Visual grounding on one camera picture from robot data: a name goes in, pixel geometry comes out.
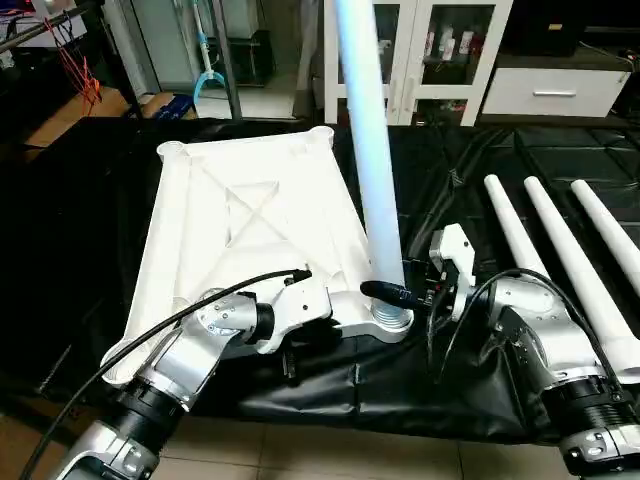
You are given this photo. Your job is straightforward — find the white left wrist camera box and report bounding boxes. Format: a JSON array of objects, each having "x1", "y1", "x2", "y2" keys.
[{"x1": 255, "y1": 275, "x2": 334, "y2": 354}]

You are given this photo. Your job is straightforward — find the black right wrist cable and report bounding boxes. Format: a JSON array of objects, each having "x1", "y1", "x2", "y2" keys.
[{"x1": 427, "y1": 267, "x2": 623, "y2": 387}]

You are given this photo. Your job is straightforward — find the white glass-door cabinet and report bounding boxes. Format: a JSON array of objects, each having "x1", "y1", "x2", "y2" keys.
[{"x1": 322, "y1": 0, "x2": 514, "y2": 127}]

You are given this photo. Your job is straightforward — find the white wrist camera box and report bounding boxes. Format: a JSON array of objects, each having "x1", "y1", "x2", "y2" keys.
[
  {"x1": 255, "y1": 275, "x2": 334, "y2": 354},
  {"x1": 428, "y1": 223, "x2": 477, "y2": 323}
]

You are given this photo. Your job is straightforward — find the teal long-handled dustpan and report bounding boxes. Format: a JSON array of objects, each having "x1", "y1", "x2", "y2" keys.
[{"x1": 192, "y1": 0, "x2": 227, "y2": 101}]

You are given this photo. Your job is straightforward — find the white plastic table top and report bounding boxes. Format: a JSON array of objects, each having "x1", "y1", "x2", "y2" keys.
[{"x1": 100, "y1": 125, "x2": 414, "y2": 387}]

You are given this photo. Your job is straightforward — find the brown wooden desk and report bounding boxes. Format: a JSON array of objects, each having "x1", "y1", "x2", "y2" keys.
[{"x1": 20, "y1": 88, "x2": 133, "y2": 151}]

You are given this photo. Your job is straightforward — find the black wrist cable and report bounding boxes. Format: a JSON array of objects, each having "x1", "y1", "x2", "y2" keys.
[
  {"x1": 18, "y1": 267, "x2": 312, "y2": 480},
  {"x1": 427, "y1": 267, "x2": 623, "y2": 387}
]

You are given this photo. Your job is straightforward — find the black work mat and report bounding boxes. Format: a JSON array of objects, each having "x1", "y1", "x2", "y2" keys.
[{"x1": 0, "y1": 115, "x2": 640, "y2": 446}]

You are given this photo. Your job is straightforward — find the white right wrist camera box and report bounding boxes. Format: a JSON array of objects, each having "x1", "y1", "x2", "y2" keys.
[{"x1": 428, "y1": 223, "x2": 477, "y2": 323}]

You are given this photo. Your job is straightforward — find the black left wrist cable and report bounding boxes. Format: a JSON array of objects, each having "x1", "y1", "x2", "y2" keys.
[{"x1": 18, "y1": 267, "x2": 312, "y2": 480}]

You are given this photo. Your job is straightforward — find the red cables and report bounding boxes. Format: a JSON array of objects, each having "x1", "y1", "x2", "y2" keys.
[{"x1": 45, "y1": 12, "x2": 103, "y2": 111}]

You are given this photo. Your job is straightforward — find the black speaker box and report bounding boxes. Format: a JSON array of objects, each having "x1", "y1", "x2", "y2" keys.
[{"x1": 500, "y1": 0, "x2": 581, "y2": 56}]

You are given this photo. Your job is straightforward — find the blue and yellow box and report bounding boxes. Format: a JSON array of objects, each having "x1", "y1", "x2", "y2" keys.
[{"x1": 145, "y1": 93, "x2": 197, "y2": 121}]

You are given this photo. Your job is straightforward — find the white plastic table leg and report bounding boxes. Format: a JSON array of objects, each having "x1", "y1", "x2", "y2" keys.
[
  {"x1": 483, "y1": 173, "x2": 553, "y2": 283},
  {"x1": 525, "y1": 177, "x2": 640, "y2": 383},
  {"x1": 333, "y1": 0, "x2": 414, "y2": 337},
  {"x1": 570, "y1": 180, "x2": 640, "y2": 273}
]

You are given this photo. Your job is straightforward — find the white drawer unit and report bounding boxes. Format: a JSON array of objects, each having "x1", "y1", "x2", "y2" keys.
[{"x1": 482, "y1": 55, "x2": 634, "y2": 119}]

